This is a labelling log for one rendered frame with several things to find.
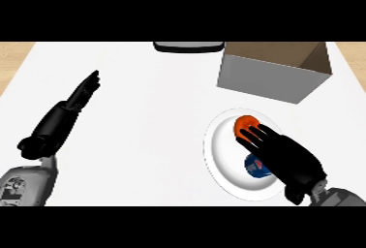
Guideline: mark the dark grey appliance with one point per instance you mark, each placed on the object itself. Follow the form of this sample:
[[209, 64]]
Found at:
[[188, 47]]

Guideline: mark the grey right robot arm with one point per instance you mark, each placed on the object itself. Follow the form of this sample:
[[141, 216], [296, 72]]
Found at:
[[336, 196]]

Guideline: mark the blue can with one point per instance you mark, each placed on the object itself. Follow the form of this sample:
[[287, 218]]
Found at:
[[255, 168]]

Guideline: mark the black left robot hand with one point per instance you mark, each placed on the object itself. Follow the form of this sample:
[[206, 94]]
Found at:
[[52, 124]]

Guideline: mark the orange can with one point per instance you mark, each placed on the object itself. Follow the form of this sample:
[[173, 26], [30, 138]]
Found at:
[[244, 124]]

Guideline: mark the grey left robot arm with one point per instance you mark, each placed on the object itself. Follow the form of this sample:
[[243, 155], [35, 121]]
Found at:
[[29, 185]]

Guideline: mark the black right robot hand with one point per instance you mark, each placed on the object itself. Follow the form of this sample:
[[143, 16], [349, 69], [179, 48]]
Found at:
[[292, 155]]

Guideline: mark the grey cardboard box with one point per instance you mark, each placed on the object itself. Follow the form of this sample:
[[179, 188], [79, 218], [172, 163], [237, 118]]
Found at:
[[274, 72]]

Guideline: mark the white round plate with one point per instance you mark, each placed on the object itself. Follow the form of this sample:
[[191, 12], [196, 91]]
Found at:
[[230, 161]]

